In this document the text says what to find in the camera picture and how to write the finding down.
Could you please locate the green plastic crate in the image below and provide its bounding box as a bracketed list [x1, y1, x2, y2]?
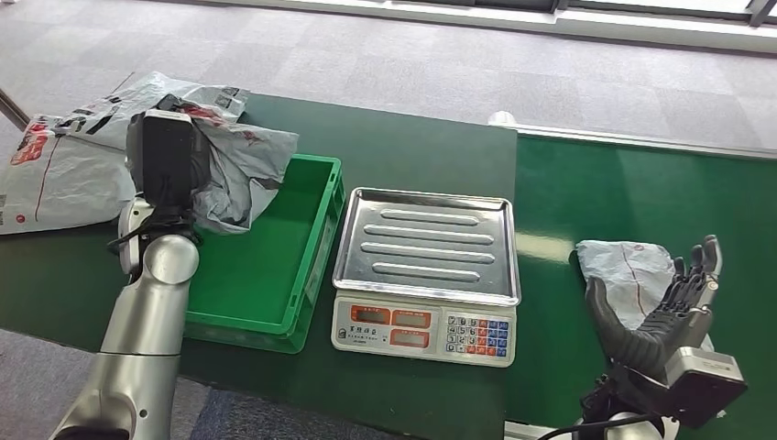
[181, 152, 346, 356]

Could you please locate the window frame sill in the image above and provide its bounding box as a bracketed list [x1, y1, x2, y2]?
[230, 0, 777, 57]

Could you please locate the grey mailer package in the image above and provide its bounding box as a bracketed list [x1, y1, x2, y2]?
[575, 239, 717, 355]
[176, 102, 301, 236]

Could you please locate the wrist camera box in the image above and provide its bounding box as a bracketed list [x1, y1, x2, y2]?
[662, 346, 750, 431]
[126, 109, 196, 209]

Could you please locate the white mailer package black print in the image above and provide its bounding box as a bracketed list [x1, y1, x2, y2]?
[51, 71, 252, 154]

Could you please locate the green conveyor belt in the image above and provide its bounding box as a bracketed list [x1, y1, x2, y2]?
[505, 133, 777, 440]

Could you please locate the grey flat mailer package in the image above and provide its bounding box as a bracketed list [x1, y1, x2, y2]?
[575, 239, 717, 355]

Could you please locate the white electronic scale steel tray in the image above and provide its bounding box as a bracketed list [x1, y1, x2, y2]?
[330, 186, 522, 369]

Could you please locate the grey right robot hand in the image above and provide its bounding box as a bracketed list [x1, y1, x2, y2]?
[584, 235, 724, 385]

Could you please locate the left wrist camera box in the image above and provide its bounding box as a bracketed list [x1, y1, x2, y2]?
[126, 109, 196, 209]

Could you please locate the silver conveyor side rail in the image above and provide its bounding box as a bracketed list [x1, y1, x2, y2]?
[487, 110, 777, 161]

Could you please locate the dark metal pole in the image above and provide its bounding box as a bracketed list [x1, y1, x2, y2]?
[0, 86, 31, 131]

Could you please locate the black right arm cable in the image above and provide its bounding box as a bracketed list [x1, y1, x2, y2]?
[535, 412, 666, 440]

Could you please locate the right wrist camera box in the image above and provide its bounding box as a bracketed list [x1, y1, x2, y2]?
[662, 346, 750, 431]

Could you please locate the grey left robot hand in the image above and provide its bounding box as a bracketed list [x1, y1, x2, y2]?
[190, 124, 214, 190]

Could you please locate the large white mailer package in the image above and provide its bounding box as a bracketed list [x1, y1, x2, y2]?
[0, 114, 138, 237]

